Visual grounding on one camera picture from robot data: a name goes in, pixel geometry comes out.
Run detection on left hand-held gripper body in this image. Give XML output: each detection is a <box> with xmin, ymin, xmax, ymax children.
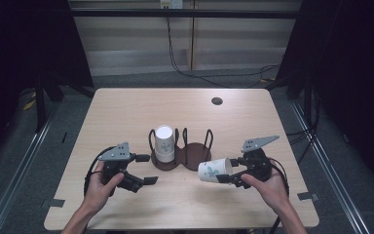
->
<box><xmin>97</xmin><ymin>141</ymin><xmax>144</xmax><ymax>196</ymax></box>

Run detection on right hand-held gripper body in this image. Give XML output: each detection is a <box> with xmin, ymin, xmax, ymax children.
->
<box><xmin>229</xmin><ymin>135</ymin><xmax>281</xmax><ymax>190</ymax></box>

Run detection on floral white paper cup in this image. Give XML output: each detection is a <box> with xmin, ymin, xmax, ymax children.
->
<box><xmin>197</xmin><ymin>157</ymin><xmax>234</xmax><ymax>184</ymax></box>

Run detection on stack of white paper cups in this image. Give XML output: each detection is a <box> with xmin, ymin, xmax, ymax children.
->
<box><xmin>154</xmin><ymin>125</ymin><xmax>176</xmax><ymax>164</ymax></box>

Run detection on dark brown double cup holder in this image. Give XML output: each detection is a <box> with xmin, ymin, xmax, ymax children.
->
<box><xmin>148</xmin><ymin>127</ymin><xmax>214</xmax><ymax>172</ymax></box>

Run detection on person's left hand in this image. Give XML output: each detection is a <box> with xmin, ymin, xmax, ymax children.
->
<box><xmin>82</xmin><ymin>161</ymin><xmax>126</xmax><ymax>213</ymax></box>

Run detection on person's right hand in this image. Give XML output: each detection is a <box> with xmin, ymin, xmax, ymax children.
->
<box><xmin>241</xmin><ymin>158</ymin><xmax>290</xmax><ymax>215</ymax></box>

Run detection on grey tape strip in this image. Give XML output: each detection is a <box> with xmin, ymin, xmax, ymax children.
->
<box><xmin>297</xmin><ymin>191</ymin><xmax>319</xmax><ymax>202</ymax></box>
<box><xmin>40</xmin><ymin>198</ymin><xmax>66</xmax><ymax>210</ymax></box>

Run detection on black metal stand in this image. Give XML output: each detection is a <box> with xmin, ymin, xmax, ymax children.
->
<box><xmin>33</xmin><ymin>72</ymin><xmax>64</xmax><ymax>134</ymax></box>
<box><xmin>300</xmin><ymin>72</ymin><xmax>318</xmax><ymax>131</ymax></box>

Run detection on black curtain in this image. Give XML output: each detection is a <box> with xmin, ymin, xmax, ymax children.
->
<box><xmin>274</xmin><ymin>0</ymin><xmax>374</xmax><ymax>196</ymax></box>
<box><xmin>0</xmin><ymin>0</ymin><xmax>95</xmax><ymax>170</ymax></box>

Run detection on black horizontal metal bar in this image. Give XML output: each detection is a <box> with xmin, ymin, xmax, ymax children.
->
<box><xmin>68</xmin><ymin>8</ymin><xmax>301</xmax><ymax>20</ymax></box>

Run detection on left hand-held gripper black cable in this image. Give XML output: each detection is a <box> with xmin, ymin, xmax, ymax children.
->
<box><xmin>83</xmin><ymin>145</ymin><xmax>117</xmax><ymax>197</ymax></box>

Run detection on hand-held gripper black cable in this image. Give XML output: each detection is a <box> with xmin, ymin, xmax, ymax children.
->
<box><xmin>267</xmin><ymin>157</ymin><xmax>291</xmax><ymax>234</ymax></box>
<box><xmin>83</xmin><ymin>145</ymin><xmax>117</xmax><ymax>197</ymax></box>

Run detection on right hand-held gripper black cable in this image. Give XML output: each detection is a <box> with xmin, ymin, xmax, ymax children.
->
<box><xmin>267</xmin><ymin>157</ymin><xmax>291</xmax><ymax>234</ymax></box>

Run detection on bundle of black floor cables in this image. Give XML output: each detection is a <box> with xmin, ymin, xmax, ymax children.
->
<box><xmin>285</xmin><ymin>91</ymin><xmax>321</xmax><ymax>165</ymax></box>

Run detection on silver metal floor rail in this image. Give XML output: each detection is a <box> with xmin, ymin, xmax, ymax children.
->
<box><xmin>289</xmin><ymin>99</ymin><xmax>371</xmax><ymax>234</ymax></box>
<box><xmin>0</xmin><ymin>100</ymin><xmax>62</xmax><ymax>234</ymax></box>

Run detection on long black wall cable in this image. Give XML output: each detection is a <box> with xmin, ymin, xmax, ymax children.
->
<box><xmin>166</xmin><ymin>17</ymin><xmax>281</xmax><ymax>90</ymax></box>

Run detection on white wall socket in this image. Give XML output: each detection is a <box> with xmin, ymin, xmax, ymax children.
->
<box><xmin>160</xmin><ymin>0</ymin><xmax>184</xmax><ymax>10</ymax></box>

